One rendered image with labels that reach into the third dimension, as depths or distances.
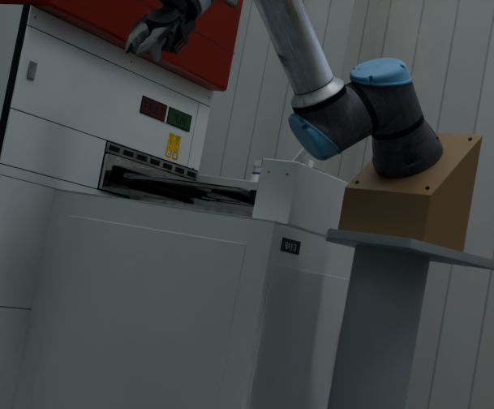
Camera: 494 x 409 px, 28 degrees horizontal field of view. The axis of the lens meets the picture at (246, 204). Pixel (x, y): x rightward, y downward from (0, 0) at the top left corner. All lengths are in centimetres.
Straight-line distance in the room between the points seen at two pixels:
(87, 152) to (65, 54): 26
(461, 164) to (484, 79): 251
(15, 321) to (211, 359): 53
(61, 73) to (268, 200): 62
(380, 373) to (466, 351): 235
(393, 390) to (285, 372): 30
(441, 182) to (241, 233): 45
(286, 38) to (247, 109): 359
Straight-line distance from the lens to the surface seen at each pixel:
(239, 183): 293
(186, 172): 296
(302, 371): 238
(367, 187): 214
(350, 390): 211
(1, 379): 250
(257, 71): 557
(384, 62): 210
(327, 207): 237
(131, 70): 272
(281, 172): 224
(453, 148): 217
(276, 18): 196
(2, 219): 240
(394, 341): 210
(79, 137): 257
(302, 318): 233
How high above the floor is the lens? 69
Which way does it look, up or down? 4 degrees up
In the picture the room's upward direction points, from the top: 10 degrees clockwise
